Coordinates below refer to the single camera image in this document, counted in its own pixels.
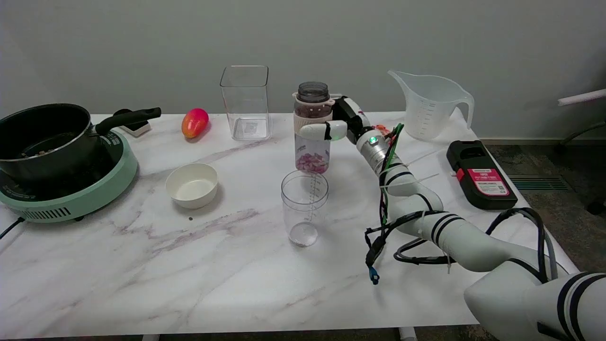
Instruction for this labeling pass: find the mint green induction cooker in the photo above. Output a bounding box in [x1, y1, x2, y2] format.
[0, 129, 139, 224]

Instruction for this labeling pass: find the black device with red label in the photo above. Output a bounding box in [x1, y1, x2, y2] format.
[446, 140, 518, 210]

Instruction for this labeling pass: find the clear square plastic container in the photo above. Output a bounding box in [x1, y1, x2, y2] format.
[220, 65, 271, 141]

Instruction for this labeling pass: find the long white zip tie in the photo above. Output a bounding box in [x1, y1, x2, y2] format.
[379, 173, 441, 190]

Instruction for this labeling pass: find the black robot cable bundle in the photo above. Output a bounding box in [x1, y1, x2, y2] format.
[365, 124, 560, 286]

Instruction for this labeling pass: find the black saucepan with handle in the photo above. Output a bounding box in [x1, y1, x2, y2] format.
[0, 103, 162, 183]

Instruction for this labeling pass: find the black cooker power cord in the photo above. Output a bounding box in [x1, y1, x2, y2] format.
[0, 217, 25, 240]

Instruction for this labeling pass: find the floor vent grille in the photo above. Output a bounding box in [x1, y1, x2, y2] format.
[508, 175, 570, 192]

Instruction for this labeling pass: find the clear bottle with pink contents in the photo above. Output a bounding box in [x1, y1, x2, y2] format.
[293, 81, 332, 175]

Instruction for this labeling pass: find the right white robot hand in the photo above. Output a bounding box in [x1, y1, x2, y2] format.
[298, 96, 372, 144]

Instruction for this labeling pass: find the large translucent measuring jug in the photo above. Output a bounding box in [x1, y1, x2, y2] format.
[388, 70, 475, 142]

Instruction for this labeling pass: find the red orange mango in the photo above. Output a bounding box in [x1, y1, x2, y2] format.
[181, 108, 210, 139]

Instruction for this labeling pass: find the white tube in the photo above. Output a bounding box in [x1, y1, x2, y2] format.
[558, 89, 606, 107]

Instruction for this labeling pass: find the white round bowl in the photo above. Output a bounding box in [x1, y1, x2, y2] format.
[165, 163, 219, 210]

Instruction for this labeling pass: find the clear graduated measuring cup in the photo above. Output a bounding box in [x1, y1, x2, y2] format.
[281, 170, 329, 248]

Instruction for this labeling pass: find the green robot cable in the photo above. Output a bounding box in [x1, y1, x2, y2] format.
[383, 123, 405, 224]

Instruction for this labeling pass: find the small white black gadget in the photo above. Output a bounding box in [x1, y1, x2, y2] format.
[114, 109, 152, 138]

